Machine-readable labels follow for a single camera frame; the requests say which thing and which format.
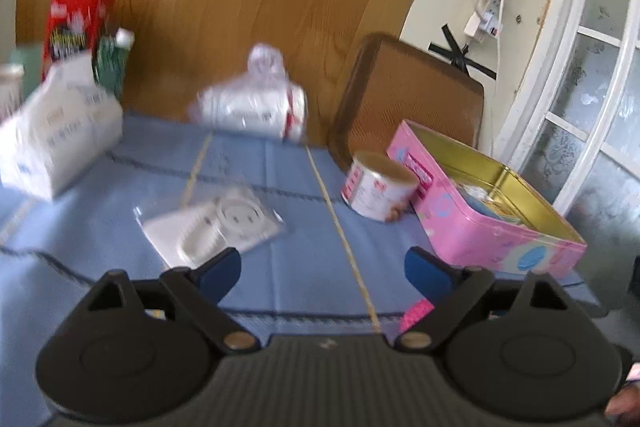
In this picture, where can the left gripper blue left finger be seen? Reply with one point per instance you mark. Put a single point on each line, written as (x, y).
(217, 276)

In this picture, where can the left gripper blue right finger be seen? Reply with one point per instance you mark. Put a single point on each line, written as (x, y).
(428, 274)

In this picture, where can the pink fluffy cloth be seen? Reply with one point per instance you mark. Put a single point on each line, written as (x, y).
(415, 313)

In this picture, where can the white socket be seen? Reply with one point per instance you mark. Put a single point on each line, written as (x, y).
(188, 230)

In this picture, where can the person's right hand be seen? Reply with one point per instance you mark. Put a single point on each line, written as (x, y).
(624, 408)

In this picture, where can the pink metal tin box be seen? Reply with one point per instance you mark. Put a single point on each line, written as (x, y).
(480, 211)

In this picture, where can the blue tablecloth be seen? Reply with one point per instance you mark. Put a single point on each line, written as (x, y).
(190, 278)

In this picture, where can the round white lidded tub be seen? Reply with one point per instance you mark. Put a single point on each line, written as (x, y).
(377, 187)

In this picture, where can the paper cups in plastic bag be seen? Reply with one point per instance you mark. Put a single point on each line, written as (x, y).
(262, 101)

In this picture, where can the white framed glass door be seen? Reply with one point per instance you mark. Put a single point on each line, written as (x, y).
(573, 131)

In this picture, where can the white tissue pack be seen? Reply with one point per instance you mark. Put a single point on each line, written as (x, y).
(65, 125)

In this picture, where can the green white bottle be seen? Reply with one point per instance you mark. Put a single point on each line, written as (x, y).
(110, 61)

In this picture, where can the white power strip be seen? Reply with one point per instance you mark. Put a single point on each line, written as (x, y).
(486, 20)

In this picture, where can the white enamel mug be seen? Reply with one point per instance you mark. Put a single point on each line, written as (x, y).
(11, 89)

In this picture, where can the teal box behind mug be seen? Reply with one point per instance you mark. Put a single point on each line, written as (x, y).
(30, 57)

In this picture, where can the red snack bag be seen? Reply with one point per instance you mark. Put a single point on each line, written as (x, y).
(73, 26)

